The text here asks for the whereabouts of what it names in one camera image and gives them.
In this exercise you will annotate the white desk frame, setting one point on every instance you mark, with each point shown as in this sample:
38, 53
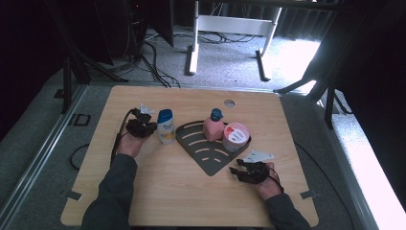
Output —
236, 25

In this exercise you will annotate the person's right hand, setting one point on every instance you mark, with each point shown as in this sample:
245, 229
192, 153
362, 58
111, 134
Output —
269, 188

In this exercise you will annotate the metal floor rail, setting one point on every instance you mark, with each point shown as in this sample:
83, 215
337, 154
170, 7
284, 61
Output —
351, 179
41, 150

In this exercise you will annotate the grey tape strip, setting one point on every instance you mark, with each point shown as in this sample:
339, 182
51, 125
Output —
74, 195
309, 194

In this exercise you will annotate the dark computer tower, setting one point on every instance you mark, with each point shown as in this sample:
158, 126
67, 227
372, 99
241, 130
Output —
135, 19

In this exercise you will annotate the pink pump bottle blue cap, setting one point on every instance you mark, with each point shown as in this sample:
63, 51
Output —
213, 129

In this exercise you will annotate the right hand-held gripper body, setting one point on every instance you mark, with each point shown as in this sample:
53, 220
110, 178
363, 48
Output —
257, 172

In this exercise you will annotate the dark curtain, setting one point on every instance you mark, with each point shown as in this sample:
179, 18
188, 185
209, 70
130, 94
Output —
300, 22

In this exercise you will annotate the pink round tub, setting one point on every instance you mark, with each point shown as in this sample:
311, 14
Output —
236, 137

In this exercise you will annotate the person's left hand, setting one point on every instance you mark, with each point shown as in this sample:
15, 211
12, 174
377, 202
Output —
130, 145

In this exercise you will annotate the black rectangular floor bracket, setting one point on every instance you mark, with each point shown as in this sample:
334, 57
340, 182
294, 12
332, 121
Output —
76, 119

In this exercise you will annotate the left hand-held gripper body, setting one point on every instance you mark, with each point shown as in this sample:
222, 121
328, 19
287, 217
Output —
137, 126

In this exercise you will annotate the black corner shelf rack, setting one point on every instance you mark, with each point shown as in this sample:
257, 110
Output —
201, 150

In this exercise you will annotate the white shampoo bottle blue cap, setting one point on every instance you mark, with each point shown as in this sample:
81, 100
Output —
166, 127

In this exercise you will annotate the black metal stand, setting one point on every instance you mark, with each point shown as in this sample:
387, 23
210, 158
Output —
67, 83
329, 108

